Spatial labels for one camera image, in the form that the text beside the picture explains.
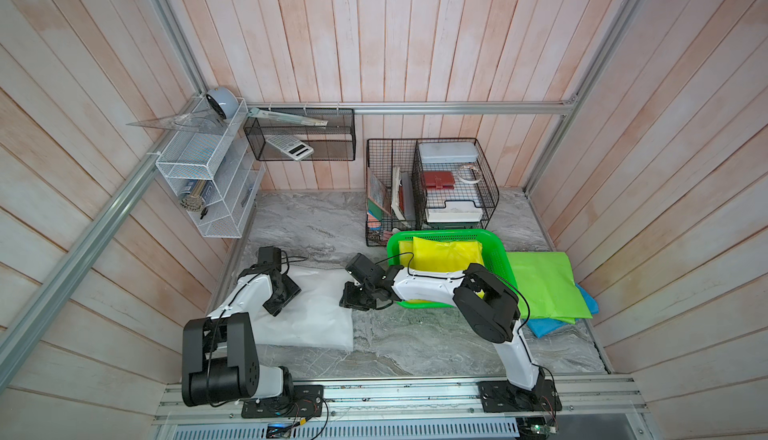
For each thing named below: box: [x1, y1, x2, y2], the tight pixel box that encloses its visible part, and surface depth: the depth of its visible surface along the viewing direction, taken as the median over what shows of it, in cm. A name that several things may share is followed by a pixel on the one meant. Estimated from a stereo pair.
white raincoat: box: [255, 265, 354, 351], surface depth 85 cm
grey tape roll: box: [206, 86, 239, 119], surface depth 85 cm
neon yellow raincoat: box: [398, 236, 484, 273], surface depth 95 cm
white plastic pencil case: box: [418, 142, 479, 164], surface depth 103 cm
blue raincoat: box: [575, 283, 600, 315], surface depth 89 cm
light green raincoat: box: [506, 252, 593, 325], surface depth 90 cm
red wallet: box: [424, 171, 455, 189], surface depth 95 cm
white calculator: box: [265, 135, 315, 161], surface depth 99 cm
